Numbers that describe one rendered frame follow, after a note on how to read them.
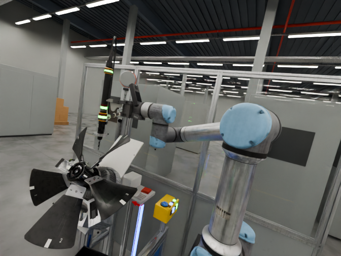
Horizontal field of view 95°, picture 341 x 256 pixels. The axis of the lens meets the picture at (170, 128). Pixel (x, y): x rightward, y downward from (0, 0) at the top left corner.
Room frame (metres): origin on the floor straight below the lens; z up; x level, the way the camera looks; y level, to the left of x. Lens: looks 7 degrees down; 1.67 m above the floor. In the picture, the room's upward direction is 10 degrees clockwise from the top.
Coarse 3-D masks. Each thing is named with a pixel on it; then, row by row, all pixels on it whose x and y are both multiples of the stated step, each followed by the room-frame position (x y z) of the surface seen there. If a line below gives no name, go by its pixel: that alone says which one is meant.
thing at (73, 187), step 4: (72, 184) 0.84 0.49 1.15; (68, 188) 0.82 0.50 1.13; (72, 188) 0.83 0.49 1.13; (76, 188) 0.84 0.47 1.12; (80, 188) 0.85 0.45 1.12; (84, 188) 0.87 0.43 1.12; (68, 192) 0.81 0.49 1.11; (72, 192) 0.82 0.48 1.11; (80, 192) 0.84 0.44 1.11; (84, 192) 0.85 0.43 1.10; (72, 196) 0.81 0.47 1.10; (76, 196) 0.82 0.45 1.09; (80, 196) 0.83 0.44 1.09
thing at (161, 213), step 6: (162, 198) 0.99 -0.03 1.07; (168, 198) 1.01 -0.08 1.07; (174, 198) 1.02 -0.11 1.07; (156, 204) 0.92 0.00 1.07; (168, 204) 0.94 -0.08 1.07; (174, 204) 0.95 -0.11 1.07; (156, 210) 0.91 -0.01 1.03; (162, 210) 0.89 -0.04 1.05; (168, 210) 0.88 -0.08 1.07; (156, 216) 0.91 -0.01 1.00; (162, 216) 0.89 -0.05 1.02; (168, 216) 0.89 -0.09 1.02
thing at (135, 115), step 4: (124, 100) 0.76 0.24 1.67; (124, 104) 0.76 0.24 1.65; (128, 104) 0.75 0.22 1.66; (132, 104) 0.76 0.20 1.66; (140, 104) 0.73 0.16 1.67; (124, 108) 0.77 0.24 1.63; (128, 108) 0.74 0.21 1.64; (132, 108) 0.76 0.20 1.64; (136, 108) 0.75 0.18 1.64; (140, 108) 0.72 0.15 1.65; (124, 112) 0.75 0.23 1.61; (128, 112) 0.74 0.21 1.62; (132, 112) 0.76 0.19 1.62; (136, 112) 0.75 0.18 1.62; (140, 112) 0.72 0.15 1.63; (124, 116) 0.75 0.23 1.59; (128, 116) 0.74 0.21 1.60; (132, 116) 0.75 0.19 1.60; (136, 116) 0.74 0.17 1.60; (140, 116) 0.73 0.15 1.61
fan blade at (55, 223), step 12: (60, 204) 0.76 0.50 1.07; (72, 204) 0.79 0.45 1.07; (48, 216) 0.72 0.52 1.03; (60, 216) 0.73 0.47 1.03; (72, 216) 0.76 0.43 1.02; (36, 228) 0.68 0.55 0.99; (48, 228) 0.69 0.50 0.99; (60, 228) 0.71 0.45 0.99; (72, 228) 0.73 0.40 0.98; (36, 240) 0.66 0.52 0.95; (72, 240) 0.70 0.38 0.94
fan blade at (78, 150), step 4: (84, 132) 1.08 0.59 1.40; (80, 136) 1.10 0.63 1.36; (84, 136) 1.05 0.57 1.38; (76, 140) 1.13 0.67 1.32; (80, 140) 1.06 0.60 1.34; (76, 144) 1.11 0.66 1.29; (80, 144) 1.04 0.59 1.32; (72, 148) 1.15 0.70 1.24; (76, 148) 1.09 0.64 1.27; (80, 148) 1.02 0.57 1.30; (76, 152) 1.08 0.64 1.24; (80, 152) 0.99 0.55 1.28; (80, 156) 0.97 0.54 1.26; (80, 160) 0.98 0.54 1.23
